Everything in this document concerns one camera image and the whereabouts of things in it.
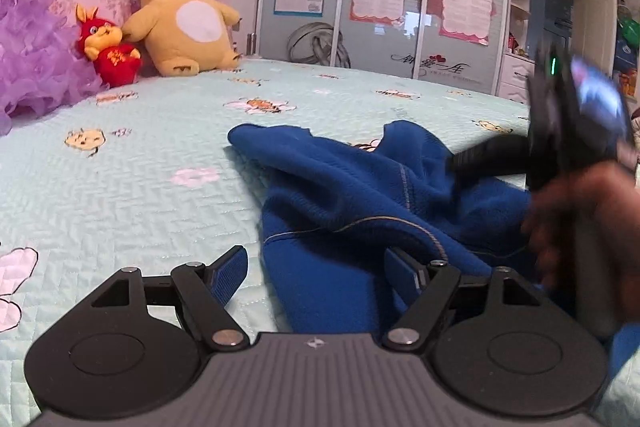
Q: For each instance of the green bag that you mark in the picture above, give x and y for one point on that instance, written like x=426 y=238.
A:
x=629 y=29

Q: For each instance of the light green bee print bedspread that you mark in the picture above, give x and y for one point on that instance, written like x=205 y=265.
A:
x=125 y=187

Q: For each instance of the blue knit sweater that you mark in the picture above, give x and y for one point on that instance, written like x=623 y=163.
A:
x=340 y=187

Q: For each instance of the grey sliding door wardrobe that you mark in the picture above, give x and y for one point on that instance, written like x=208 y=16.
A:
x=385 y=47

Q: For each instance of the red plush toy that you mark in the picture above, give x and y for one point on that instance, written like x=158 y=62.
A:
x=112 y=57

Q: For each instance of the white corner shelf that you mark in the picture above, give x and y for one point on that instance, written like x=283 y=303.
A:
x=520 y=2

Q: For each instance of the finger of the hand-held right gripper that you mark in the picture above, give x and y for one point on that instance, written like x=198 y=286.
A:
x=495 y=157

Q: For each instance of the person's right hand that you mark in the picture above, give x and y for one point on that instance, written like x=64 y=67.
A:
x=620 y=227

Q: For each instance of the white drawer cabinet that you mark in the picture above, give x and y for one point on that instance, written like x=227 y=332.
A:
x=515 y=79

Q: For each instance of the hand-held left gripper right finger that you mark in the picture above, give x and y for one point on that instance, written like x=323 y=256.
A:
x=402 y=272

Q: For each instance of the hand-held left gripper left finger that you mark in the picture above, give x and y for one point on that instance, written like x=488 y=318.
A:
x=230 y=272

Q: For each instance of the purple ruffled dress doll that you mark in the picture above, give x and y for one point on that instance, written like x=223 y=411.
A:
x=35 y=52

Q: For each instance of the yellow plush toy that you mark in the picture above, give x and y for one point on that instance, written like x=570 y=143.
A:
x=185 y=17

